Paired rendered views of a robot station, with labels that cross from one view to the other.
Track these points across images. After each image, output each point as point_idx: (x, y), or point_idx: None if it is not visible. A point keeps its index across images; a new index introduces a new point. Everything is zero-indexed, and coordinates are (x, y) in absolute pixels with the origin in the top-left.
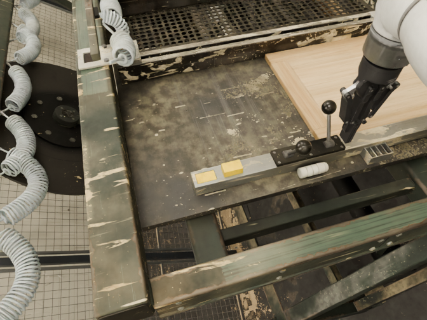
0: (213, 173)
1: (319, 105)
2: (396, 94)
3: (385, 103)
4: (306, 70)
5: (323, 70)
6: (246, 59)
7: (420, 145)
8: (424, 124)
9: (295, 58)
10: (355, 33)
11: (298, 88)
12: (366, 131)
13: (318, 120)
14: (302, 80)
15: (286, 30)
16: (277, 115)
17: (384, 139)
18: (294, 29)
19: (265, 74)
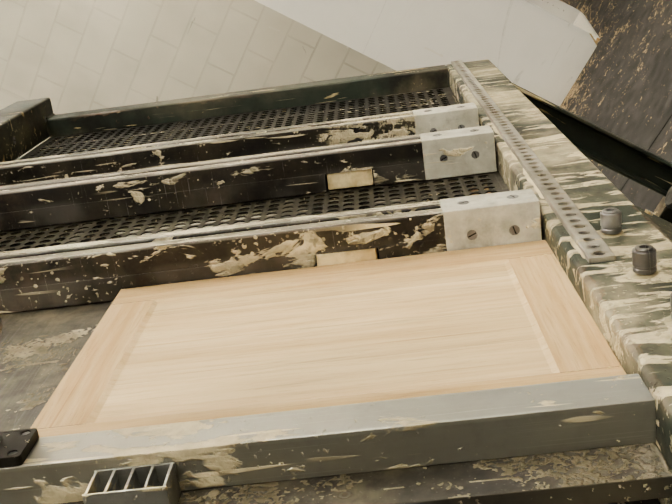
0: None
1: (116, 384)
2: (363, 366)
3: (304, 385)
4: (181, 317)
5: (225, 317)
6: (71, 300)
7: (313, 493)
8: (330, 423)
9: (183, 295)
10: (388, 247)
11: (110, 349)
12: (139, 429)
13: (69, 411)
14: (141, 336)
15: (186, 236)
16: (0, 406)
17: (164, 449)
18: (209, 233)
19: (85, 329)
